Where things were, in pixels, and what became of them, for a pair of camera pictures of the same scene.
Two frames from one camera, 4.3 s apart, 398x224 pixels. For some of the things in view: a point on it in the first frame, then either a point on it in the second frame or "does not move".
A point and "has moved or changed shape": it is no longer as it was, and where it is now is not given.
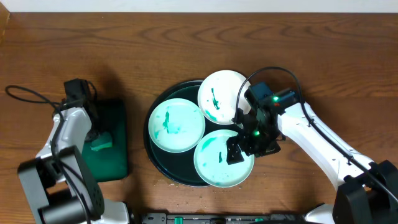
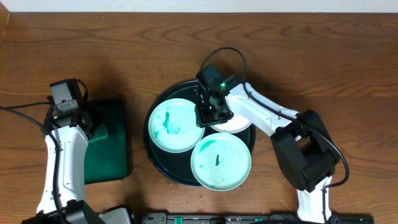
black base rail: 221,218 does not move
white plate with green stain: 221,94 has moved or changed shape
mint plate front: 211,162 does not move
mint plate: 176,126 does not move
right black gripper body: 261,140 → 209,114
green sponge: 105,140 → 100,133
